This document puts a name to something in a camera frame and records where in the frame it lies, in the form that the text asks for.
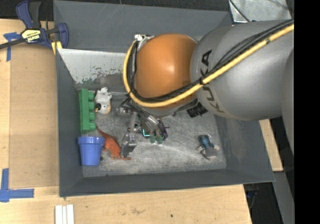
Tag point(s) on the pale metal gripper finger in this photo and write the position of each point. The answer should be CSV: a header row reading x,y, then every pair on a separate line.
x,y
128,144
123,111

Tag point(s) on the orange toy dinosaur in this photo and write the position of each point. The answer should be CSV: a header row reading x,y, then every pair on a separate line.
x,y
112,146

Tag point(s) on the white toy animal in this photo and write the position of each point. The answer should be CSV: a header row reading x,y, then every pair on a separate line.
x,y
103,98

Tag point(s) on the grey metal bin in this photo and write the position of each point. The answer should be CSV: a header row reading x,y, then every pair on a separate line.
x,y
160,158

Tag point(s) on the green toy building block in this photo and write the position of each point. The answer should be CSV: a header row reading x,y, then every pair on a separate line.
x,y
86,110

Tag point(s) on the blue plastic cup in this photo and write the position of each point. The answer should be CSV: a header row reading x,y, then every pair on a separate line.
x,y
90,150

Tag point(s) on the blue and grey toy figure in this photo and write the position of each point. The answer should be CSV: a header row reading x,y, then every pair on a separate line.
x,y
207,145

